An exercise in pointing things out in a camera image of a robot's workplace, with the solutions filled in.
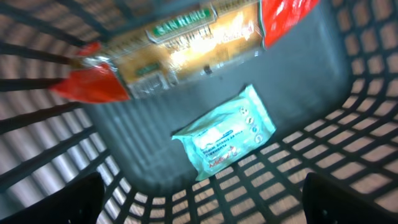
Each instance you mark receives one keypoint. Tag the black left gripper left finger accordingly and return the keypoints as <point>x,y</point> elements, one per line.
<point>79,202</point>

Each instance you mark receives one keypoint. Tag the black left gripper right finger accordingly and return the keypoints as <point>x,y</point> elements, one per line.
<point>327,203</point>

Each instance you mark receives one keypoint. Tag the teal wet wipes pack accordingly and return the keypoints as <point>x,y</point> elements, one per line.
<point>226,133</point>

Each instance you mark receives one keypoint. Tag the orange spaghetti packet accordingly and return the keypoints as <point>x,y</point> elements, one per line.
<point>178,49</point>

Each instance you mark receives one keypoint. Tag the grey plastic shopping basket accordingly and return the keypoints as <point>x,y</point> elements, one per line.
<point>330,86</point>

